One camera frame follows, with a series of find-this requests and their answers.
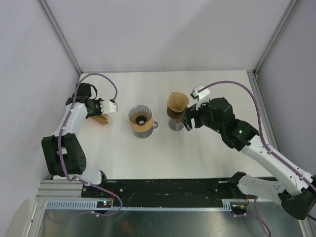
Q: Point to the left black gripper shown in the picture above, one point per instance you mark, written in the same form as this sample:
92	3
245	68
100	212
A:
99	112

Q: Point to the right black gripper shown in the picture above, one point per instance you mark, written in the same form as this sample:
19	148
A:
191	112

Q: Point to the brown paper coffee filter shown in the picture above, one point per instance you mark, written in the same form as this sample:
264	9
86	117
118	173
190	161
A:
177	101

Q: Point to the grey glass dripper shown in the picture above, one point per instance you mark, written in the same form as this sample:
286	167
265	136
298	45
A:
140	114

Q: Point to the clear glass pitcher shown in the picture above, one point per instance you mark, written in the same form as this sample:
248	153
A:
147	133

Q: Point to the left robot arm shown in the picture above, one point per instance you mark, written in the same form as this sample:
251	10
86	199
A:
63	153

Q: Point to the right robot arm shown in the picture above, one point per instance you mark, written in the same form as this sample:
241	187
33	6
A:
294	188

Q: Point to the coffee filter pack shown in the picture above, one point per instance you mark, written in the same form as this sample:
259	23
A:
102	119

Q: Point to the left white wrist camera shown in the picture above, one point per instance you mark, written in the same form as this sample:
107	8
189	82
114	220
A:
108	107

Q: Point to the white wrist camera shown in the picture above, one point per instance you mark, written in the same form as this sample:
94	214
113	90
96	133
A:
201	94
108	107

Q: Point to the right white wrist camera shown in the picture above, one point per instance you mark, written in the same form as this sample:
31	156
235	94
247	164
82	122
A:
201	94

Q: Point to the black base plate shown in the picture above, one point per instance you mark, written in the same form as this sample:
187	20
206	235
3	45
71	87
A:
174	193

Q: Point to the grey cable duct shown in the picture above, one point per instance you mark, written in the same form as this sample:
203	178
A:
99	205

